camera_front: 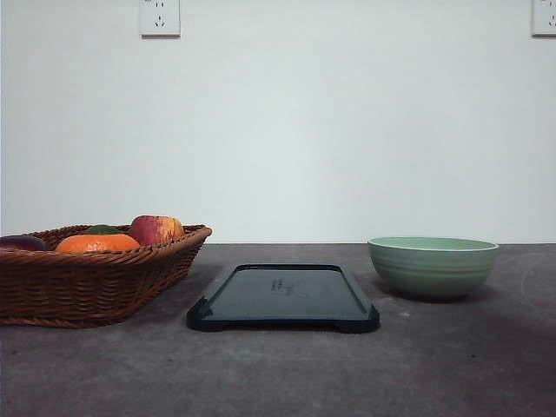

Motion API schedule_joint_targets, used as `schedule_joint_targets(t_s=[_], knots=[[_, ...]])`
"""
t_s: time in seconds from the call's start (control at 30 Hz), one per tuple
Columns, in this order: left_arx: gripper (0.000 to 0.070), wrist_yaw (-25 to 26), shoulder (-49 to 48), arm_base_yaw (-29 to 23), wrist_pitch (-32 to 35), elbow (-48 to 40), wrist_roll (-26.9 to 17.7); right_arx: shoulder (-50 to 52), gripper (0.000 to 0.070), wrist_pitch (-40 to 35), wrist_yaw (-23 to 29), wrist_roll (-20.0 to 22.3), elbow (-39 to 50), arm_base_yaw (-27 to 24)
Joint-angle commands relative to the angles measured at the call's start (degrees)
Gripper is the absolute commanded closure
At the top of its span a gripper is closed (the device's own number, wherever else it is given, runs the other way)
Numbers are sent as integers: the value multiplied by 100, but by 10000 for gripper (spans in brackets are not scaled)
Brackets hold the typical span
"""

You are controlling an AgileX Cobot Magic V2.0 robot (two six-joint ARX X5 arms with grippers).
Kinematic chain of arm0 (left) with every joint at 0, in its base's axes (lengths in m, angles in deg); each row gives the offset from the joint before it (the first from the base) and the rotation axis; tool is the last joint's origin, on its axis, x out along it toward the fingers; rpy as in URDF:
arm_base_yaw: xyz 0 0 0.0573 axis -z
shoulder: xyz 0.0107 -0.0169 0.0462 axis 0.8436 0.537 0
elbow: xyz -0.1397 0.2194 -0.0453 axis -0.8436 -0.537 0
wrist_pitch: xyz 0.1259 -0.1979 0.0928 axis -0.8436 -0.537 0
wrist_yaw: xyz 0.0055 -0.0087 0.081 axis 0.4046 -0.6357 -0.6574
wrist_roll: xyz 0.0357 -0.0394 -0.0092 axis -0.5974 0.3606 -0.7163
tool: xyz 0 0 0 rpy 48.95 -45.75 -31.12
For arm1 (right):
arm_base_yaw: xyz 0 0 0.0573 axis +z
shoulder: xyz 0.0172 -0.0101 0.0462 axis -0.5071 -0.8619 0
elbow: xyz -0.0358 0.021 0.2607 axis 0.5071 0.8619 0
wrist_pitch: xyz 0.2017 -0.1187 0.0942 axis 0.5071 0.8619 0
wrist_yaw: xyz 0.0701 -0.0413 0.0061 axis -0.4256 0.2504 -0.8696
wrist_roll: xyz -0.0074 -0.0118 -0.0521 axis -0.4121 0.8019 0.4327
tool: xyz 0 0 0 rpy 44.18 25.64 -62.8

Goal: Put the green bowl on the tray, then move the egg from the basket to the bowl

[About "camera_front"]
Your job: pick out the light green ceramic bowl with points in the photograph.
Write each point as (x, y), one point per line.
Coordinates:
(429, 267)

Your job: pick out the brown wicker basket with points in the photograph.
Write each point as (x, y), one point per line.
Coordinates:
(92, 276)

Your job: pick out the dark teal rectangular tray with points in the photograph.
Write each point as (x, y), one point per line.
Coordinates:
(283, 296)

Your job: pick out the red yellow apple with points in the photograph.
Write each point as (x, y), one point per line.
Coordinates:
(156, 229)

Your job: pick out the green avocado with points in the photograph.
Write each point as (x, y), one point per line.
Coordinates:
(101, 229)

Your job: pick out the orange tangerine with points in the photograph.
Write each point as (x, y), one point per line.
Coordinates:
(97, 242)

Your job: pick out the dark purple fruit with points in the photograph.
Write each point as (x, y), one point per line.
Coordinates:
(22, 242)

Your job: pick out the white wall socket left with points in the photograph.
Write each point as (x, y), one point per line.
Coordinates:
(159, 19)

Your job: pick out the white wall socket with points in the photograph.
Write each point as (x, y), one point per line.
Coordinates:
(159, 19)
(543, 17)

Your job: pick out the white wall socket right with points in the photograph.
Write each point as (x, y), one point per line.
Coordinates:
(543, 17)

